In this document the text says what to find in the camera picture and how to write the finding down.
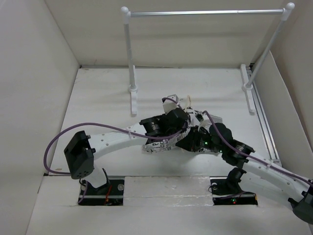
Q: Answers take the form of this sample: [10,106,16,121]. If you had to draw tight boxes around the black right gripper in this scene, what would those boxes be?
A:
[176,125,224,153]

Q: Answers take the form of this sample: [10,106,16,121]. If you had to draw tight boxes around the beige clothes hanger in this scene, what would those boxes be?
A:
[185,95,192,111]

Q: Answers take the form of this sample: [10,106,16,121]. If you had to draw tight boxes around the newspaper print trousers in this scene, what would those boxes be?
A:
[142,110,223,155]

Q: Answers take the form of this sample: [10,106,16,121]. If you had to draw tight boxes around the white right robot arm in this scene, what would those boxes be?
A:
[176,123,313,224]

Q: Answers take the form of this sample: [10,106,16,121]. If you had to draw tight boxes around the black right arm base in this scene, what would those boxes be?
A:
[208,167,258,206]

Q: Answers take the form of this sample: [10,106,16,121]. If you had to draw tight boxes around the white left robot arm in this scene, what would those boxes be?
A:
[64,108,190,194]

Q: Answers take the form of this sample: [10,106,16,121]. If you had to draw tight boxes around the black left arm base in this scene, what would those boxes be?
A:
[78,176,125,206]

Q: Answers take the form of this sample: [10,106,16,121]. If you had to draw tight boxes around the white metal clothes rack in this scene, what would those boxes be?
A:
[120,2,295,116]

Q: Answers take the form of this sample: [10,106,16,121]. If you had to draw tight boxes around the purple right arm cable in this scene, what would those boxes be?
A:
[201,110,313,189]

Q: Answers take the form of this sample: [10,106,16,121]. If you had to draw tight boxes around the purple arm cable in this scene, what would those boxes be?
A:
[43,97,191,204]
[201,110,313,189]

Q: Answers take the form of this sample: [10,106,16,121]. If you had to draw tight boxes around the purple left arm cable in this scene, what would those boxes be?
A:
[43,97,191,204]

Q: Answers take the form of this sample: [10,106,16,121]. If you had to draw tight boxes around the aluminium rail right side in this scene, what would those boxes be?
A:
[246,64,281,162]

